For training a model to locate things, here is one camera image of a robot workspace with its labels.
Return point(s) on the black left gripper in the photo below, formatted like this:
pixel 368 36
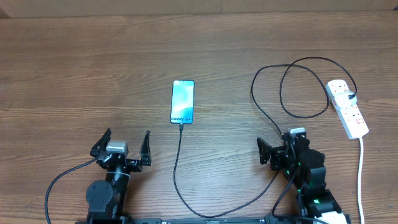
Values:
pixel 135 165

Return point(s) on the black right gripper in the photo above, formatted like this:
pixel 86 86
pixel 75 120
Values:
pixel 277 154

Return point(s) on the Galaxy smartphone blue screen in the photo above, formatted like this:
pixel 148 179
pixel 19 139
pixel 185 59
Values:
pixel 182 105

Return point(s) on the white power strip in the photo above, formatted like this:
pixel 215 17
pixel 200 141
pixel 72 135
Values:
pixel 351 118

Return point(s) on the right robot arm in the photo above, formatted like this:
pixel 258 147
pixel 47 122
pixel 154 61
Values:
pixel 305 170

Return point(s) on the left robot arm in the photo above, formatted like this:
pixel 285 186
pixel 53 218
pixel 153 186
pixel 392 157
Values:
pixel 106 198

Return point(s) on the white charger adapter plug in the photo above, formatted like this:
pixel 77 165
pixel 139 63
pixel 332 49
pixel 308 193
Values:
pixel 344 100

